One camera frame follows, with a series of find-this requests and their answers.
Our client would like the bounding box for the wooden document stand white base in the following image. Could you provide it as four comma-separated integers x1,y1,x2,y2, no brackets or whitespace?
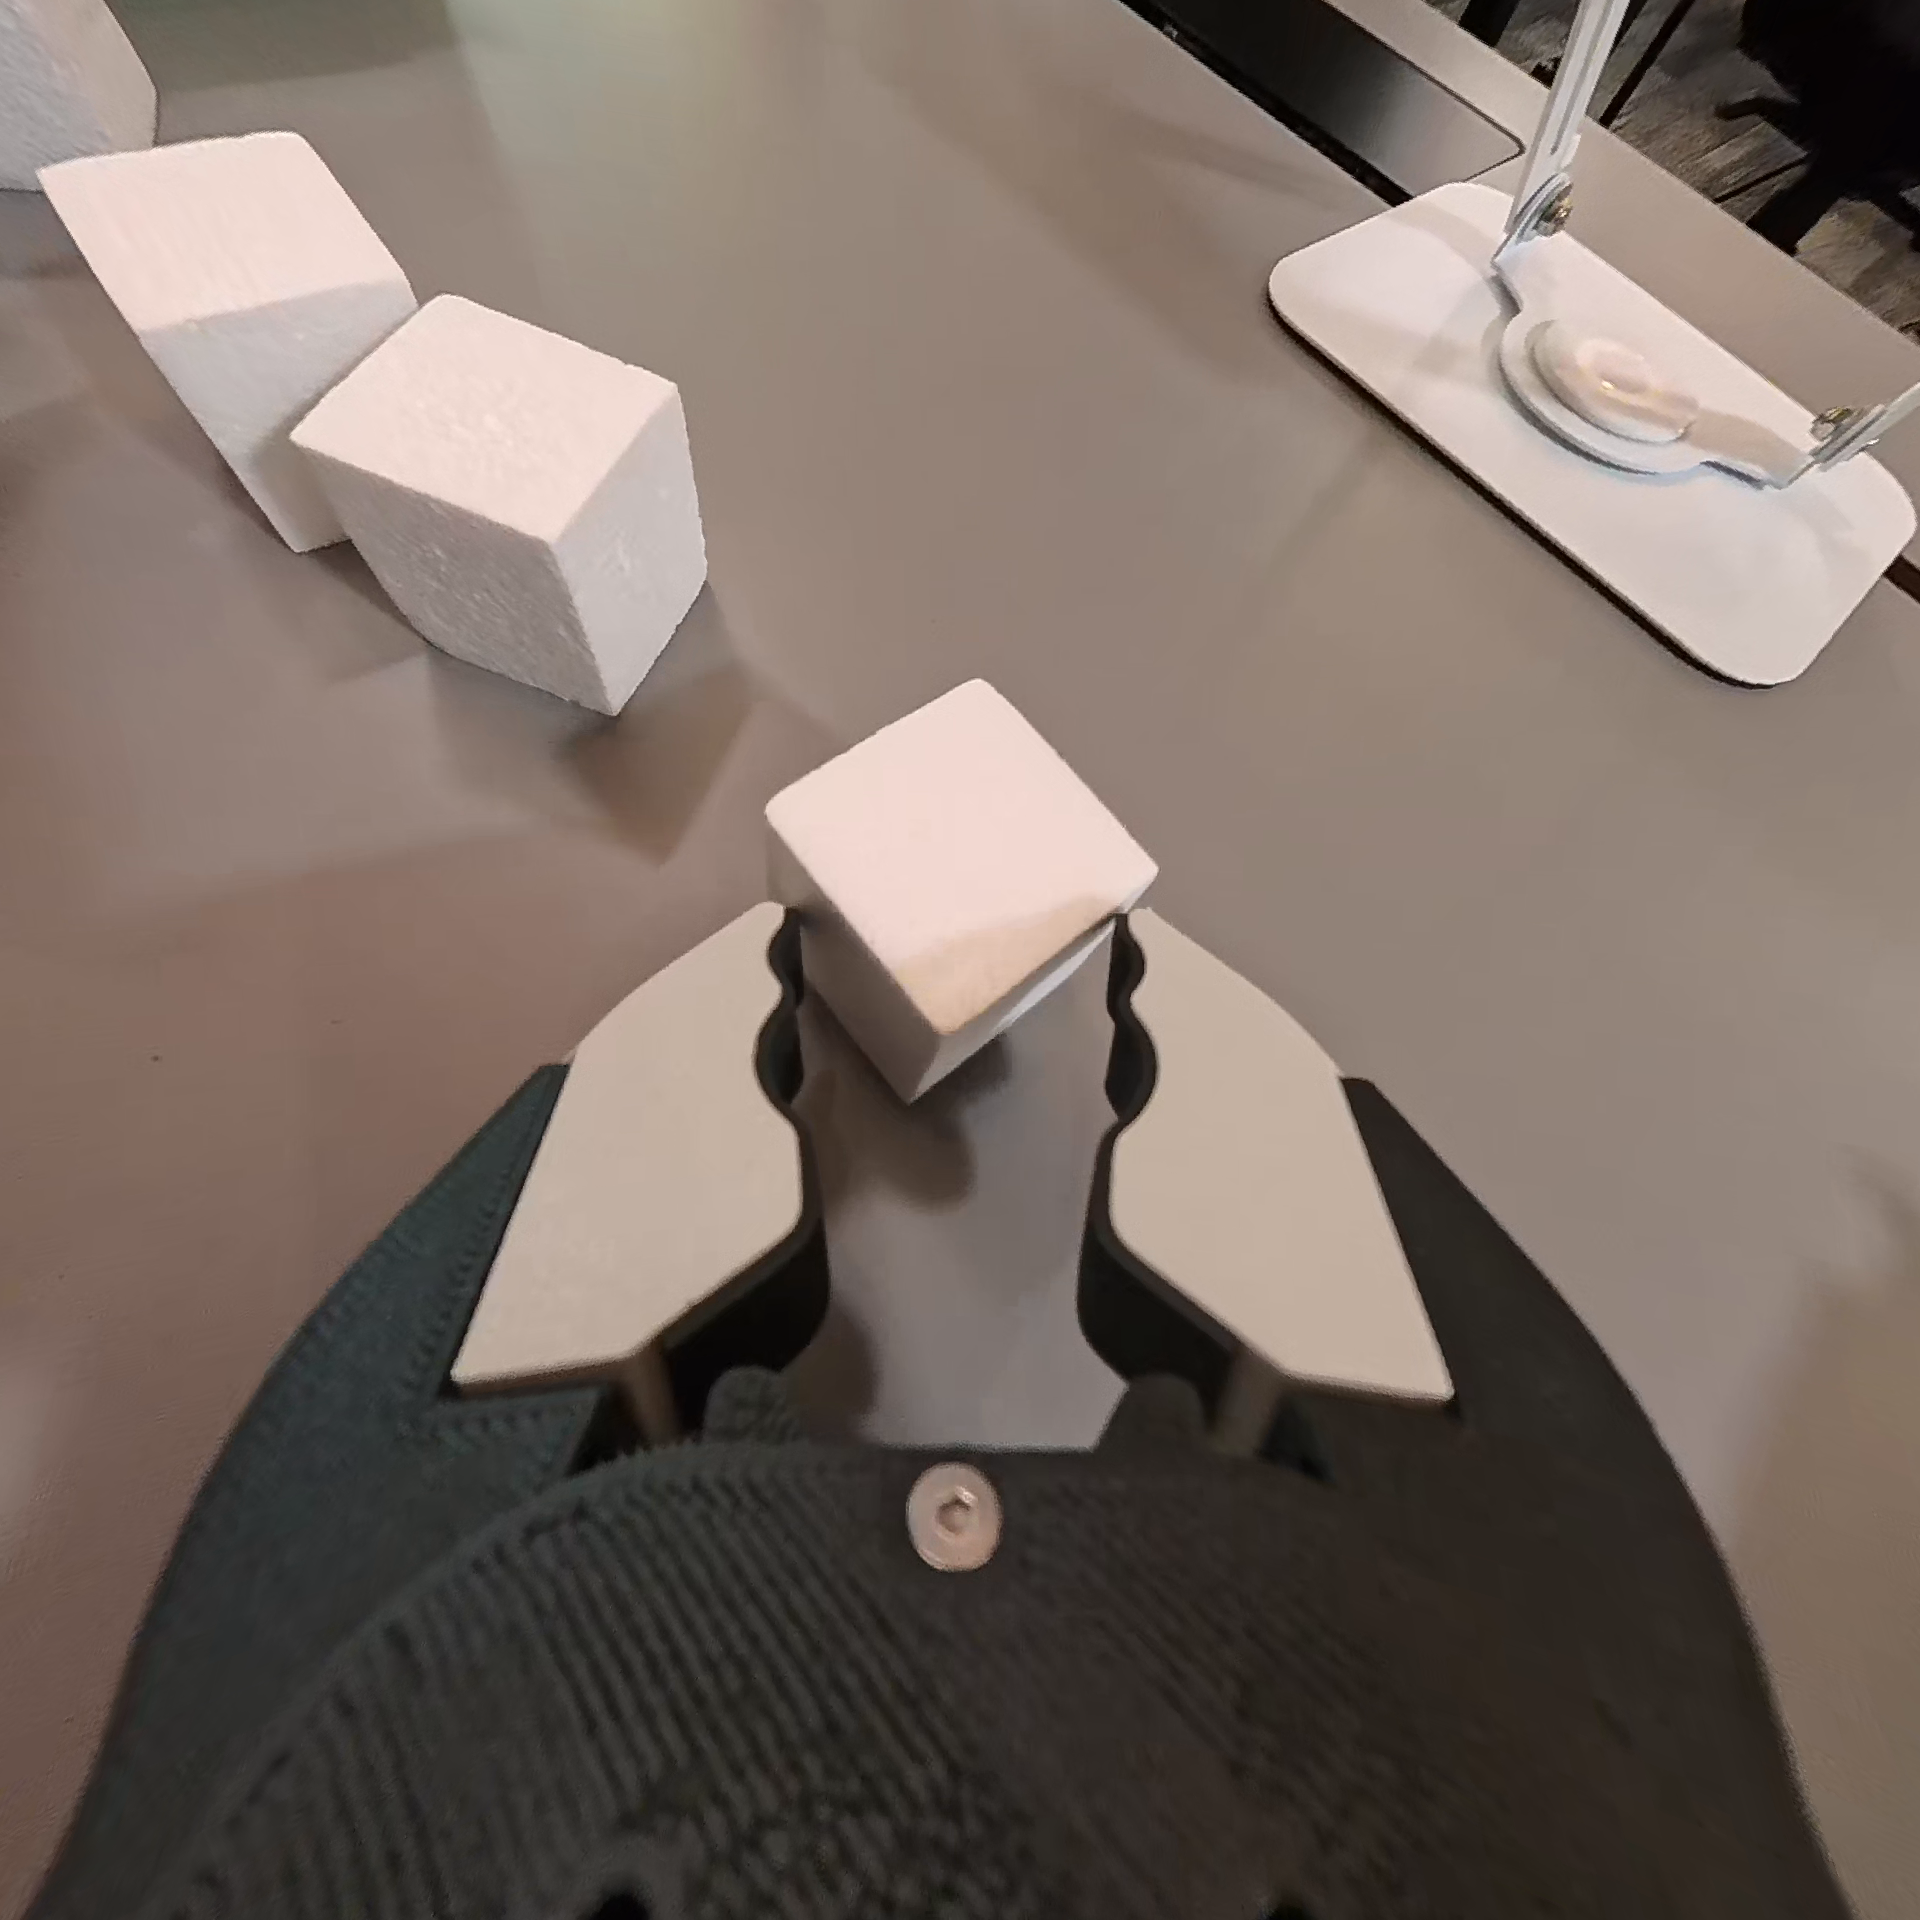
1267,0,1920,692

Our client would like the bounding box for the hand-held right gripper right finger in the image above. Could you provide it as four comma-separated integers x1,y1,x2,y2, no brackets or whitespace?
1074,905,1461,1456

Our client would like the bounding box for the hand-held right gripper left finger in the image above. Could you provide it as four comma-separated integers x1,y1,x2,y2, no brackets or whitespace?
447,899,834,1443

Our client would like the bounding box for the small white foam cube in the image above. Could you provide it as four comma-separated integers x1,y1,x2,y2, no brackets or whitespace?
763,677,1162,1110

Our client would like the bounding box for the medium white foam cube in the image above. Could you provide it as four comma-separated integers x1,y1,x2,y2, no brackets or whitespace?
38,133,420,554
289,292,708,719

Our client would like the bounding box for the dark desk cable flap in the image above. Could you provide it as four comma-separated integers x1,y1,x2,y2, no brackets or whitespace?
1162,0,1525,197

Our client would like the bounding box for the large white foam cube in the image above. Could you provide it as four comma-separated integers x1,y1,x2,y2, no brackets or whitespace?
0,0,160,193

